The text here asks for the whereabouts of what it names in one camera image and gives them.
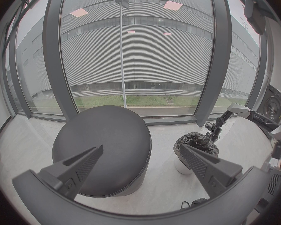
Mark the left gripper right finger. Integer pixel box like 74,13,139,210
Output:
179,144,243,200

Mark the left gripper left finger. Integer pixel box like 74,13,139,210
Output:
39,144,104,200

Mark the black plastic bag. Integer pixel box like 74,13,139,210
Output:
174,132,219,165

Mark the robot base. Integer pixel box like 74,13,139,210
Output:
192,149,281,221

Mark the dark grey round chair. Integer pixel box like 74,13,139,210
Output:
52,105,153,198

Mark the dark grey washing machine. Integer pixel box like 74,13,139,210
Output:
260,85,281,139

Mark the window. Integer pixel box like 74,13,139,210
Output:
1,0,274,126

